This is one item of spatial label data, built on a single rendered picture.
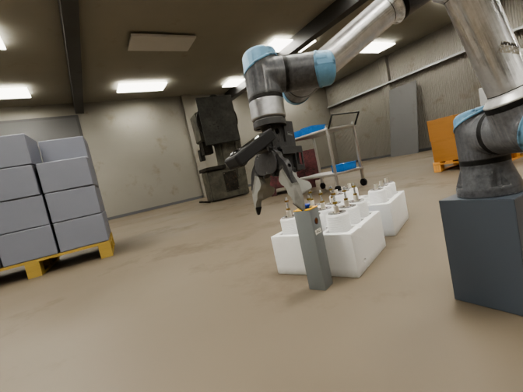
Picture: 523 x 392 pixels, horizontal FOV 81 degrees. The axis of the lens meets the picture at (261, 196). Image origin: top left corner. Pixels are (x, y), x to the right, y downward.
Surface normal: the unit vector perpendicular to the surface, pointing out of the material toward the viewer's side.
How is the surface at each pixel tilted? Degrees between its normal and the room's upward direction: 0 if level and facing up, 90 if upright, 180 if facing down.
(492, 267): 90
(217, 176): 90
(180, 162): 90
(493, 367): 0
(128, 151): 90
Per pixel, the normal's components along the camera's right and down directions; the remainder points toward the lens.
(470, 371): -0.21, -0.97
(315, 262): -0.59, 0.19
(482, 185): -0.72, -0.10
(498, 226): -0.84, 0.22
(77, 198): 0.43, -0.01
